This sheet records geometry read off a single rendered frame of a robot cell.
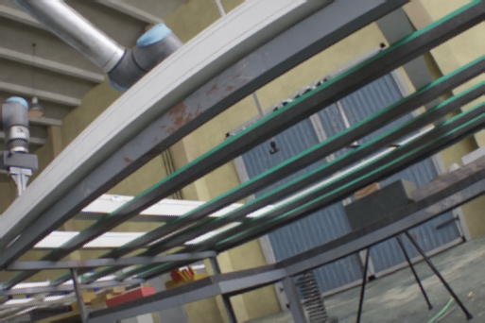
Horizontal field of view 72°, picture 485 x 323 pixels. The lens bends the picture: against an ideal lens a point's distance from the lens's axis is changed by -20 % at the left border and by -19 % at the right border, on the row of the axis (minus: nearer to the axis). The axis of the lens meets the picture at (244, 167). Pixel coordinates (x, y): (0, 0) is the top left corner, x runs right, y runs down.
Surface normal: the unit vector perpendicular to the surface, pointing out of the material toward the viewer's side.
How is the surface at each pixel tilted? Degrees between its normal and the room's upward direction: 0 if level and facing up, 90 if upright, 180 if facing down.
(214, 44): 90
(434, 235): 90
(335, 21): 90
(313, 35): 90
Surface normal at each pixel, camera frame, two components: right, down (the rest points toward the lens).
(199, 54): -0.55, -0.10
